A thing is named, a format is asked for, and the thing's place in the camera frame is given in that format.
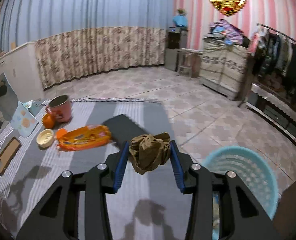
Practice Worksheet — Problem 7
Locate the light blue trash basket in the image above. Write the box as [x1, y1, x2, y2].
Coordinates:
[202, 145, 280, 240]

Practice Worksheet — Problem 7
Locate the grey striped table cloth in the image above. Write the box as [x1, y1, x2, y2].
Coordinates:
[0, 99, 191, 239]

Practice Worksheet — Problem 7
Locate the light blue tissue box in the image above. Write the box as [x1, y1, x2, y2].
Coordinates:
[23, 100, 43, 116]

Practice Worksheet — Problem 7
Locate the cream plastic lid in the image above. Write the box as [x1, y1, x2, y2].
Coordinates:
[36, 129, 55, 148]

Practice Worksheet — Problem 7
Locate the brown paper wrapper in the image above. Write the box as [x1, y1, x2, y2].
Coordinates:
[129, 132, 171, 175]

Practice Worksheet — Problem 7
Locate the brown phone case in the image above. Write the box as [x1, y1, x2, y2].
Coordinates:
[0, 137, 21, 176]

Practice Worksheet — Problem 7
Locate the low bench with lace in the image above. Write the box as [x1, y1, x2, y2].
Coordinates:
[244, 83, 296, 145]

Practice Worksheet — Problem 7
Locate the cabinet with patterned cover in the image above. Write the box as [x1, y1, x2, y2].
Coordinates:
[199, 38, 248, 100]

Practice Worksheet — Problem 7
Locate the clothes rack with garments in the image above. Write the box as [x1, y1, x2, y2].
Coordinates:
[249, 23, 296, 102]

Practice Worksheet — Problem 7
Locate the pink metal mug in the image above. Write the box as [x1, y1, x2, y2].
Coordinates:
[45, 95, 72, 123]

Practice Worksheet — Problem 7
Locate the pile of folded clothes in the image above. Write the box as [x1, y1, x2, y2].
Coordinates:
[209, 19, 249, 47]

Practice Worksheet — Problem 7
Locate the small orange cap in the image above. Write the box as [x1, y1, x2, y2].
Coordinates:
[56, 128, 68, 140]

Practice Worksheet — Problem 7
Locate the blue floral curtain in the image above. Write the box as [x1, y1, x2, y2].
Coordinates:
[0, 0, 173, 89]

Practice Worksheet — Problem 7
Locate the black flat pouch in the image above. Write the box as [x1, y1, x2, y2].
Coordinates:
[102, 114, 148, 148]

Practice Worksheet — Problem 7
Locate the grey water dispenser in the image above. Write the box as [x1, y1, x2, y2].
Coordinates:
[164, 27, 188, 72]

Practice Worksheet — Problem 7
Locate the light blue paper leaflet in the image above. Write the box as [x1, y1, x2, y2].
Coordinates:
[11, 101, 39, 138]

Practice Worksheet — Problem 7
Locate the blue covered water bottle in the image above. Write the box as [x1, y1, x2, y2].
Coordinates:
[172, 8, 188, 30]

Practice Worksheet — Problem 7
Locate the orange peel by mug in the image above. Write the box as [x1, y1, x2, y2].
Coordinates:
[42, 113, 56, 129]

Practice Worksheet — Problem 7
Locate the orange snack wrapper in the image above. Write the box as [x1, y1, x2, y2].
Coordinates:
[57, 125, 112, 151]

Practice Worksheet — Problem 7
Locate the small metal folding table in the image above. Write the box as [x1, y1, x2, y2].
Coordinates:
[177, 48, 203, 78]

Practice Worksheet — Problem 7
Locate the white sideboard cabinet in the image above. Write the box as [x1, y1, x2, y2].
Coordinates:
[0, 42, 45, 103]

